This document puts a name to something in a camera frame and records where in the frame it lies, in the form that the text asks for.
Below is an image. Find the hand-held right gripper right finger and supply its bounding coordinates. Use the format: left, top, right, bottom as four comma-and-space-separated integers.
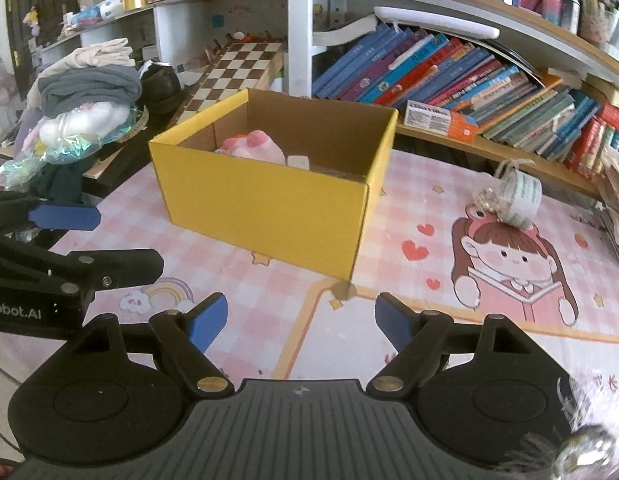
365, 292, 540, 396

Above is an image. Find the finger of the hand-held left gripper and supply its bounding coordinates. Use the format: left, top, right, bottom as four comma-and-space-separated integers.
0, 246, 165, 293
0, 195, 101, 233

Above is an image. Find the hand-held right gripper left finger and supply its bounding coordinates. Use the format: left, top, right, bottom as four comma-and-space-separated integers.
64, 294, 235, 397

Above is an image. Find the yellow cardboard box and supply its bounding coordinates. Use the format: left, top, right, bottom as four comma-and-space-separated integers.
148, 87, 399, 281

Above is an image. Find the pink plush toy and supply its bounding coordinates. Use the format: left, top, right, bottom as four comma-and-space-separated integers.
214, 130, 286, 165

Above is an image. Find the pink checked table mat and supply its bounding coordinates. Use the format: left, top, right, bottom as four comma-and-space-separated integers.
0, 147, 619, 480

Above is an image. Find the iridescent plastic bag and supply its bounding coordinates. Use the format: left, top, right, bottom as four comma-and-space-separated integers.
0, 102, 150, 186

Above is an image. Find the grey folded cloth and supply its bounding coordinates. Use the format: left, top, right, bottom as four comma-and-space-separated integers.
40, 67, 143, 121

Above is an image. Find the white folded cloth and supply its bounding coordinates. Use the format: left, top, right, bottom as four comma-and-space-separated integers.
32, 37, 135, 81

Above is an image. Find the white printed tape roll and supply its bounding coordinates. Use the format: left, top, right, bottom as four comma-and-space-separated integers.
494, 160, 543, 228

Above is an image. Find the long white orange toothpaste box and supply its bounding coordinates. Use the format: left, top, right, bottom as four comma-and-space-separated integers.
404, 100, 479, 143

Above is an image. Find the brown and white chessboard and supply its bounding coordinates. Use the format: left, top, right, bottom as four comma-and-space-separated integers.
170, 40, 285, 128

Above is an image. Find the blurry silver round object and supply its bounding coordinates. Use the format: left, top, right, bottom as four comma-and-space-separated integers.
554, 375, 619, 480

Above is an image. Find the row of books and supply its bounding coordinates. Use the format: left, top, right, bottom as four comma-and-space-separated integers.
312, 25, 619, 176

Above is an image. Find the stack of papers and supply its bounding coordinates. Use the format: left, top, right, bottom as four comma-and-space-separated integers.
597, 147, 619, 271

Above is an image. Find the white bookshelf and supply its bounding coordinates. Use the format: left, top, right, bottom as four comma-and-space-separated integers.
40, 0, 619, 201

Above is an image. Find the pen holder cup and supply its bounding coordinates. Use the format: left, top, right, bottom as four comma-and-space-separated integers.
577, 0, 619, 43

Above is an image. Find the white bead bracelet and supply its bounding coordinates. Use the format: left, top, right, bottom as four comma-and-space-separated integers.
477, 187, 507, 222

